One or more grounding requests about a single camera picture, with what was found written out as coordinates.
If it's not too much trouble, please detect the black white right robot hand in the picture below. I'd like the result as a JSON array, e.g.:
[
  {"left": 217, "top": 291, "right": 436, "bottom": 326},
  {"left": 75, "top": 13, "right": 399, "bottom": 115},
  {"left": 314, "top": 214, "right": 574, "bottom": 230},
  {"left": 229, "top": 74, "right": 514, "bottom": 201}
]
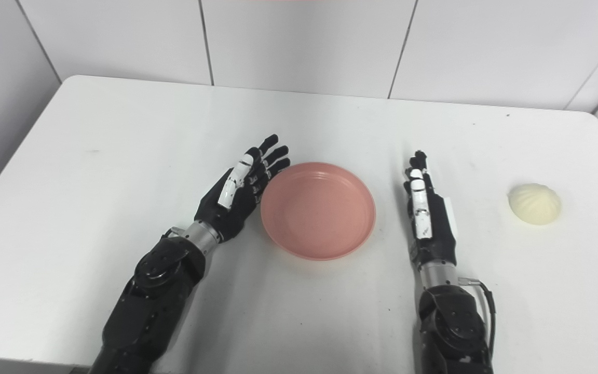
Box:
[{"left": 403, "top": 151, "right": 458, "bottom": 271}]

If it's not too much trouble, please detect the pink round plate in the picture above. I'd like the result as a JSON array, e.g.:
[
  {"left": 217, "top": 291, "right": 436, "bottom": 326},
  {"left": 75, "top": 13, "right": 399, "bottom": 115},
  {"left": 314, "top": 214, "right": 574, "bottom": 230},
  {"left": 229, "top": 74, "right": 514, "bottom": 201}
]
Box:
[{"left": 260, "top": 162, "right": 377, "bottom": 261}]

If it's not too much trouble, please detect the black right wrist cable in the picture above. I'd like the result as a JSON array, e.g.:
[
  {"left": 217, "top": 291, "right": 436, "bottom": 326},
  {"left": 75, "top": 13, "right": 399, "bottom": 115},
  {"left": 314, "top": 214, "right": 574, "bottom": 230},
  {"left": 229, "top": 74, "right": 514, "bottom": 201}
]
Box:
[{"left": 457, "top": 278, "right": 498, "bottom": 359}]

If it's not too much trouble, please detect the cream steamed bun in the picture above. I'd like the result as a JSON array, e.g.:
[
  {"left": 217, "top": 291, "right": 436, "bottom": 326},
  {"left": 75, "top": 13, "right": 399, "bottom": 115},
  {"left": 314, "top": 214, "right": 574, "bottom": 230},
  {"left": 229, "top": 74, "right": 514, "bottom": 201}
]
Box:
[{"left": 508, "top": 183, "right": 562, "bottom": 225}]

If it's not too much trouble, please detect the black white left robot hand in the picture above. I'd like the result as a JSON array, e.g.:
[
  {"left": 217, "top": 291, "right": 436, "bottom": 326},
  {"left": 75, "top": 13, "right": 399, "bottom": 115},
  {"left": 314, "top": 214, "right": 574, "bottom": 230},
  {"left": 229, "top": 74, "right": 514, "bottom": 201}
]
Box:
[{"left": 194, "top": 134, "right": 291, "bottom": 244}]

